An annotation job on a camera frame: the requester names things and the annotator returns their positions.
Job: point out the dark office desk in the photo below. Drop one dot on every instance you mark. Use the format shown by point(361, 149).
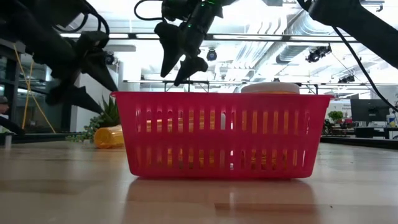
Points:
point(370, 132)

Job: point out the yellow slanted rods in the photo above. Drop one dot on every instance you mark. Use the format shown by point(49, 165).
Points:
point(46, 118)

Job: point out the potted green succulent plant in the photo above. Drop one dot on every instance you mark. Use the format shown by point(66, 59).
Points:
point(109, 112)

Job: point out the red plastic slotted basket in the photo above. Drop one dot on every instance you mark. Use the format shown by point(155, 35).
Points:
point(217, 140)

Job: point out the small green office plant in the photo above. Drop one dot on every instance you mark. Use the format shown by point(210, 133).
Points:
point(335, 115)

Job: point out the thin suspended light rail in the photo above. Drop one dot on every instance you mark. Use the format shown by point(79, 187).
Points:
point(149, 81)

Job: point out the small grey post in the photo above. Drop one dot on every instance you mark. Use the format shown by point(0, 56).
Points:
point(8, 140)

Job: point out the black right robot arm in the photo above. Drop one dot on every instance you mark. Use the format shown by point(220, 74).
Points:
point(367, 25)

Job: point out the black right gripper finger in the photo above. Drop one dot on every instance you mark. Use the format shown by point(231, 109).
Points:
point(171, 43)
point(192, 67)

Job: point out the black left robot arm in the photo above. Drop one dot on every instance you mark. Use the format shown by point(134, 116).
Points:
point(31, 31)

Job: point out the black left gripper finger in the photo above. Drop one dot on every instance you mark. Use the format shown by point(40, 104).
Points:
point(98, 67)
point(77, 96)

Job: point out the orange pill bottle white cap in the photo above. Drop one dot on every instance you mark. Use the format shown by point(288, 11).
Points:
point(270, 88)
point(107, 137)
point(191, 121)

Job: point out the long LED light bar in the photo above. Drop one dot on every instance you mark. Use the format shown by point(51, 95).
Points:
point(248, 37)

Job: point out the black computer monitor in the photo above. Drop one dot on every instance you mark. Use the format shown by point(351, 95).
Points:
point(369, 110)

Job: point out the person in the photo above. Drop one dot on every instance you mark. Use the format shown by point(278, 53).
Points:
point(3, 105)

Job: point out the black ceiling spotlight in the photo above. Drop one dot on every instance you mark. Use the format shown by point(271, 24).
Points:
point(317, 54)
point(211, 55)
point(346, 79)
point(111, 58)

